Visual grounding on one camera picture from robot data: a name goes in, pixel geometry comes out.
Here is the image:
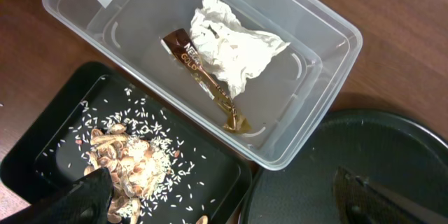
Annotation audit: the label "food scraps pile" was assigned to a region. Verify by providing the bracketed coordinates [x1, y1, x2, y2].
[41, 87, 218, 224]

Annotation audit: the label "white paper napkin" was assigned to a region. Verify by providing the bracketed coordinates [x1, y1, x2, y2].
[190, 0, 290, 98]

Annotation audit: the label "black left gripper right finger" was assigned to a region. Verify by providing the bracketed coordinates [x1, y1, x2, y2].
[332, 167, 447, 224]

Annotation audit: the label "clear plastic waste bin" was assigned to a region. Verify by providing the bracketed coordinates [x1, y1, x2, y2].
[42, 0, 363, 170]

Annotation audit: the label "black rectangular food tray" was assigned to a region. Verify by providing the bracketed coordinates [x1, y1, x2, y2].
[1, 62, 252, 223]

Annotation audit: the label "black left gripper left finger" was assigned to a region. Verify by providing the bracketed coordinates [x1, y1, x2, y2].
[1, 168, 113, 224]

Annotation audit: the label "round black serving tray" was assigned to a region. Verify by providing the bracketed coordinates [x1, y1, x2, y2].
[239, 109, 447, 223]

